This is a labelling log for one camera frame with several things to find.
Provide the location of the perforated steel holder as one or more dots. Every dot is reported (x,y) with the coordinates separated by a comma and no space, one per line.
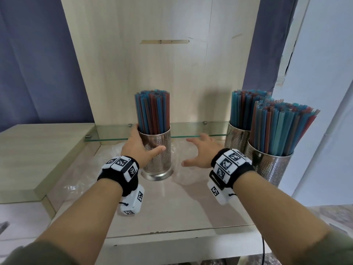
(237,139)
(271,166)
(157,165)

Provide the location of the person's right thumb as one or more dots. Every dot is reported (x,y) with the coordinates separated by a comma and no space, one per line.
(190,163)

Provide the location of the person's right hand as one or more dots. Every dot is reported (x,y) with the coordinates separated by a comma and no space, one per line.
(208,153)

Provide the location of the bundle of red blue straws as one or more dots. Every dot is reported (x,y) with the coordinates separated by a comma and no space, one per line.
(281,129)
(242,110)
(153,113)

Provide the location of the clear plastic film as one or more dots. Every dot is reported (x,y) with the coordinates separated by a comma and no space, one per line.
(182,173)

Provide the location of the green sleeve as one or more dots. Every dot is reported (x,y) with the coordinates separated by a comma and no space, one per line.
(331,249)
(35,255)

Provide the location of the light wooden side platform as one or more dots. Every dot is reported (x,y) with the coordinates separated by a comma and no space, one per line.
(41,157)

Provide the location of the right wrist marker band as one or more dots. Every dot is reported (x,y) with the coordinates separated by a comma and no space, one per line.
(231,164)

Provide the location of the glass shelf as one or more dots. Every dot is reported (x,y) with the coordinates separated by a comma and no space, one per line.
(187,131)

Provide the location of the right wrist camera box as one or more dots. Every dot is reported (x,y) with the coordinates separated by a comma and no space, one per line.
(220,191)

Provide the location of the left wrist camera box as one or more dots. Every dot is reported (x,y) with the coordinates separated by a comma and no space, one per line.
(133,202)

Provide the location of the left wrist marker band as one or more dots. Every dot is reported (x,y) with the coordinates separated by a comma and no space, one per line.
(121,169)

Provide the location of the green left sleeve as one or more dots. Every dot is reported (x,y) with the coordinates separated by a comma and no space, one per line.
(35,255)

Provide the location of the green right sleeve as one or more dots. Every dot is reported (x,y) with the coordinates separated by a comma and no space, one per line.
(331,249)

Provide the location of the person's left hand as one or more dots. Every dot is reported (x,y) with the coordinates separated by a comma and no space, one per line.
(135,149)

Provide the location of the wrist marker band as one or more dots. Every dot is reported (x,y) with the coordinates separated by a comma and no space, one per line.
(231,164)
(121,169)

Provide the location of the person's left forearm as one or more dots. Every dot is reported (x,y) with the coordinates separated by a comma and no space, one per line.
(85,215)

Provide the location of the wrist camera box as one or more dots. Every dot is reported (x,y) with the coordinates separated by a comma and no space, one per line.
(133,202)
(220,191)

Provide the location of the person's left thumb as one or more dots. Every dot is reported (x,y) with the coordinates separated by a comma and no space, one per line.
(155,152)

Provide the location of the light wooden back panel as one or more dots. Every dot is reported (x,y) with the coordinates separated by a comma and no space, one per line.
(154,57)

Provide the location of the person's right forearm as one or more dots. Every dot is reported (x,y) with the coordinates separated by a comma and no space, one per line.
(275,212)

